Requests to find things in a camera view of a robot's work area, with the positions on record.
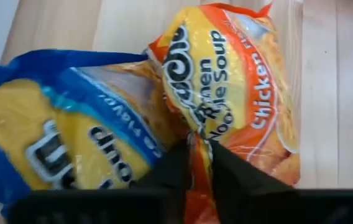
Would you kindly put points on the blue Maruchan noodle pack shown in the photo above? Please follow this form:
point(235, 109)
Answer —
point(71, 124)

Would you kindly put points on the orange Maruchan noodle pack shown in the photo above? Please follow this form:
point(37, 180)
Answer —
point(226, 77)

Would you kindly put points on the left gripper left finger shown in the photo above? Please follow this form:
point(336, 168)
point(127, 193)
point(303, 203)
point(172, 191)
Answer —
point(167, 180)

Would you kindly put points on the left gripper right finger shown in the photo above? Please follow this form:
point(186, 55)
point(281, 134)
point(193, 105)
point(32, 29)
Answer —
point(241, 180)

